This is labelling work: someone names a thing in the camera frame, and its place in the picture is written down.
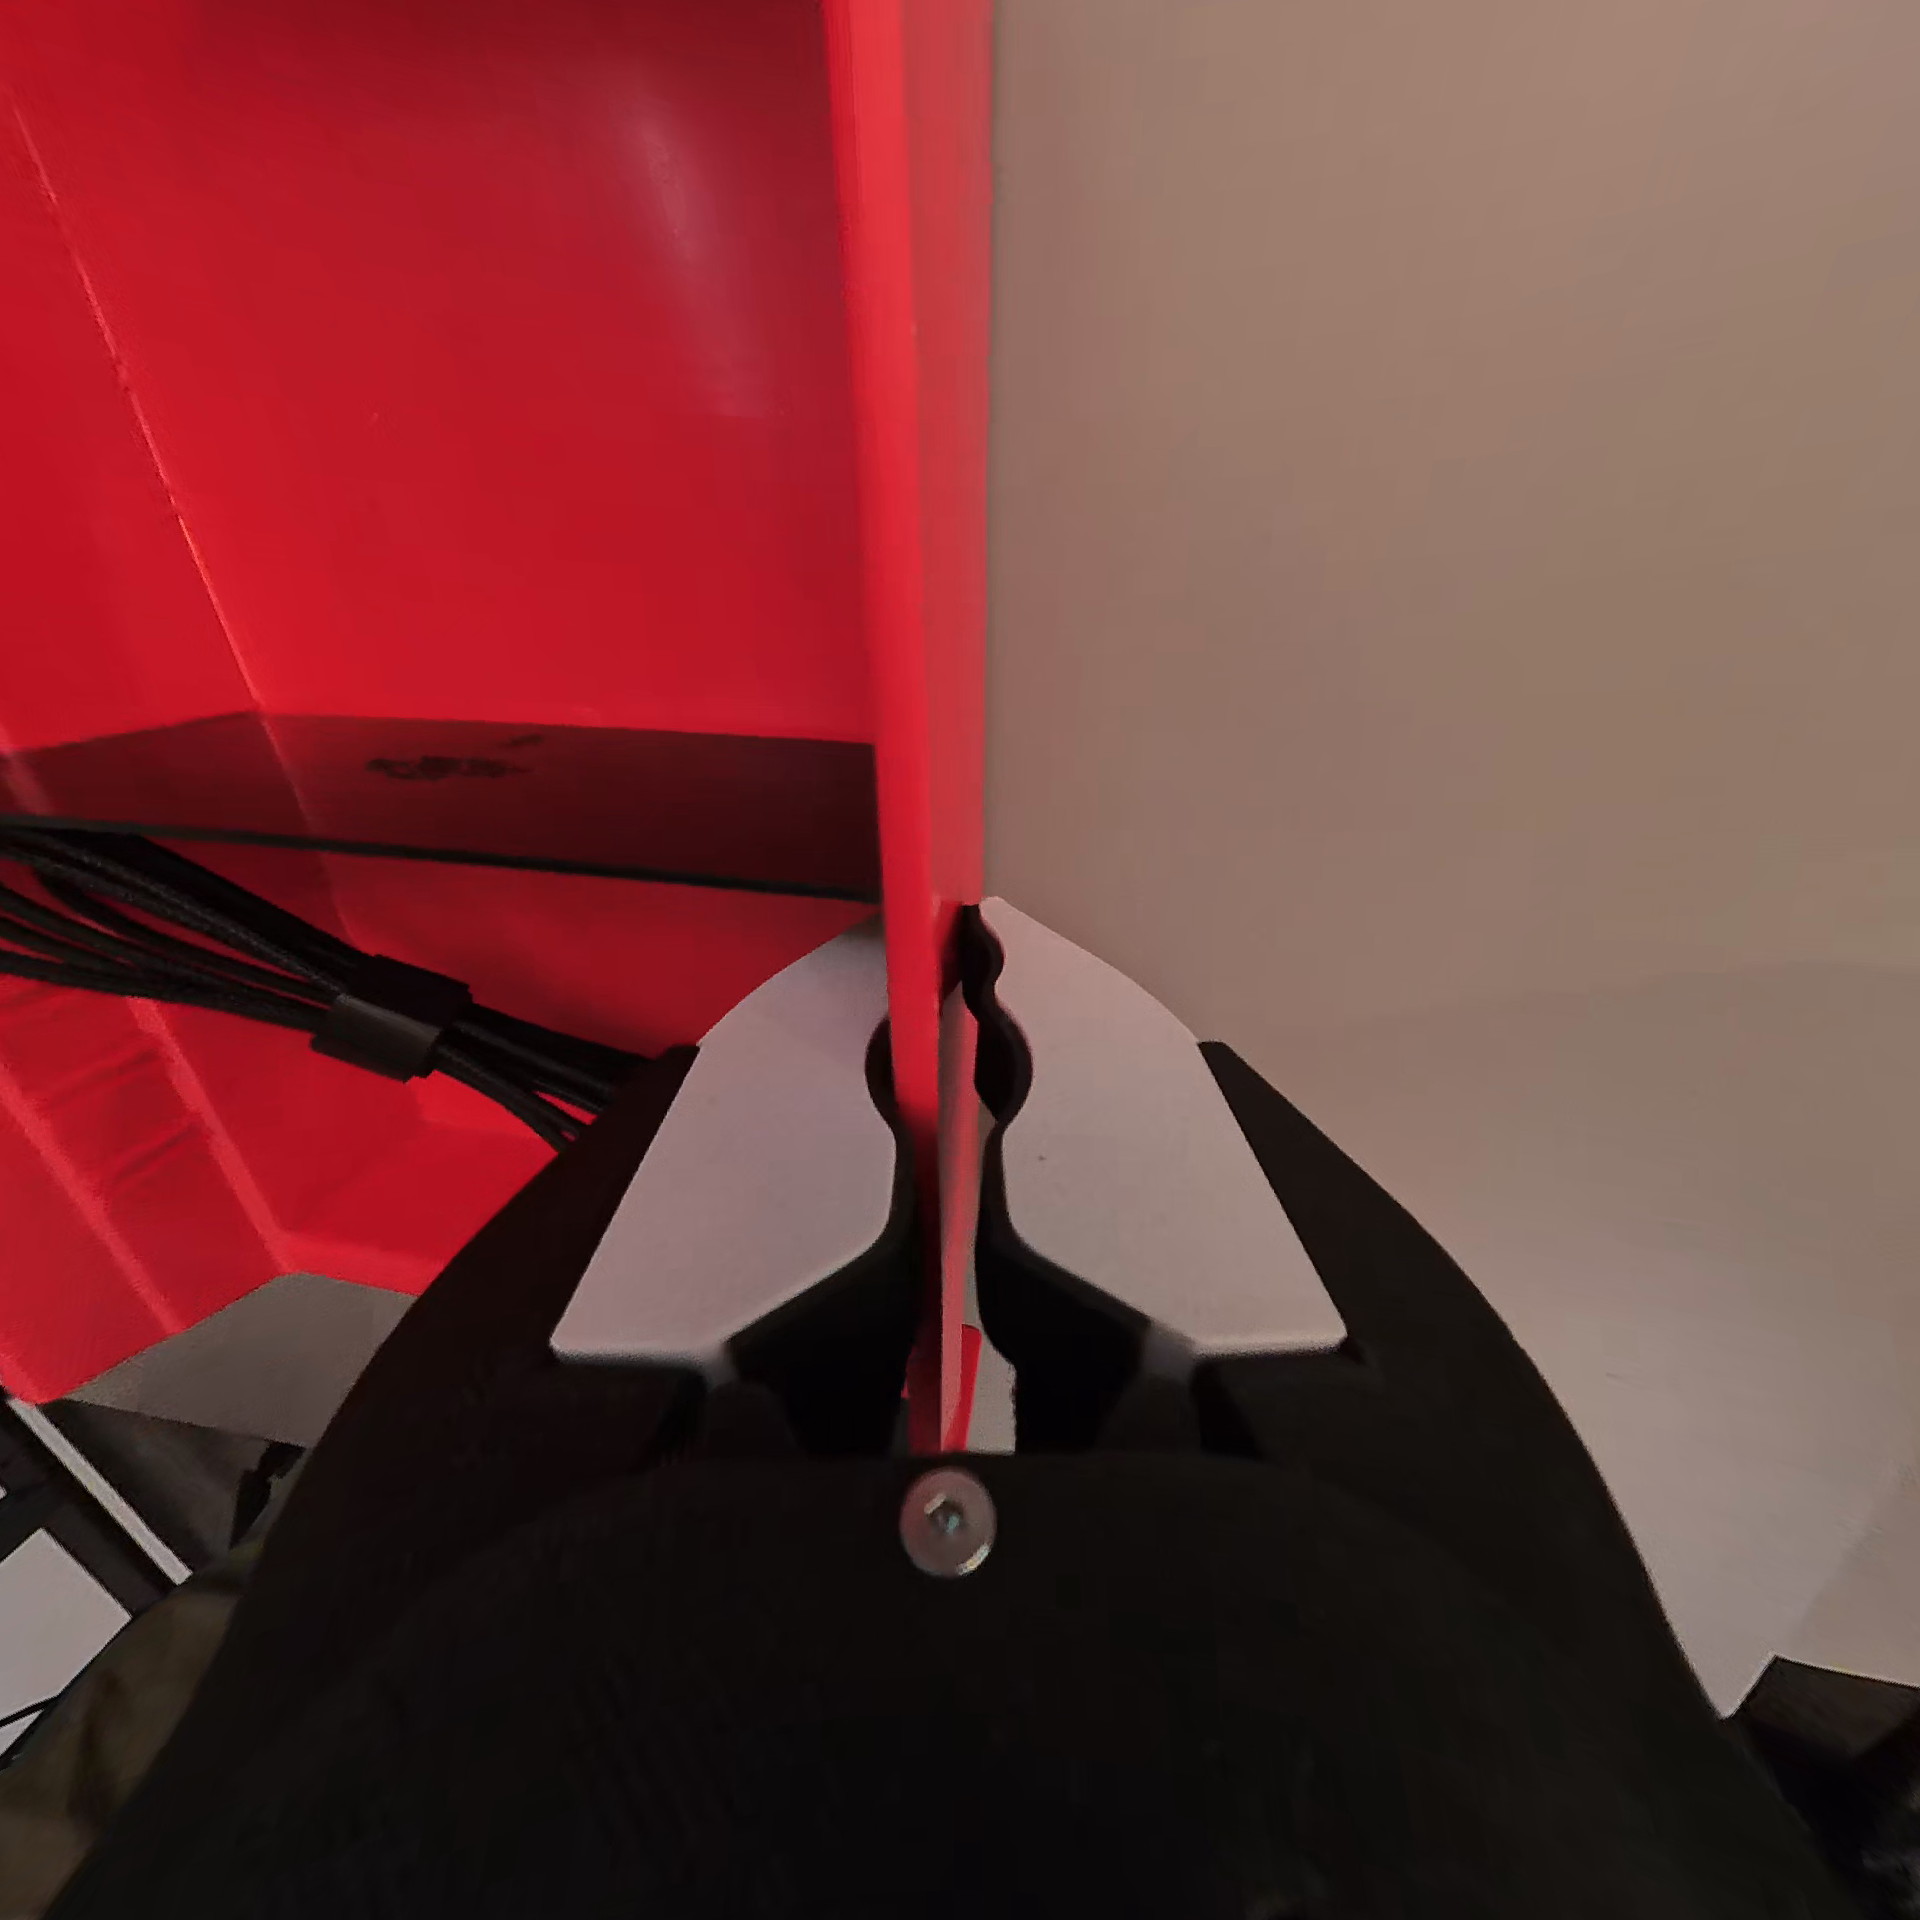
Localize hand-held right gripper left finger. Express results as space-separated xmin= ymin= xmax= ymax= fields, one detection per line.
xmin=548 ymin=919 xmax=921 ymax=1371

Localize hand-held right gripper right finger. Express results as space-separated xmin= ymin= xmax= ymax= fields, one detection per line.
xmin=959 ymin=896 xmax=1354 ymax=1363

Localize black cables bundle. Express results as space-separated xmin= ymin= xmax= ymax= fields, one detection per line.
xmin=0 ymin=823 xmax=649 ymax=1154

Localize red plastic bin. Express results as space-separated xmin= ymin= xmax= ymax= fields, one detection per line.
xmin=0 ymin=0 xmax=995 ymax=1459

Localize black bin divider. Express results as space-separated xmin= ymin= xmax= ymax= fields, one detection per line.
xmin=0 ymin=711 xmax=883 ymax=905

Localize person's olive trousers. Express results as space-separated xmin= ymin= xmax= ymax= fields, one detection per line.
xmin=0 ymin=1552 xmax=286 ymax=1920

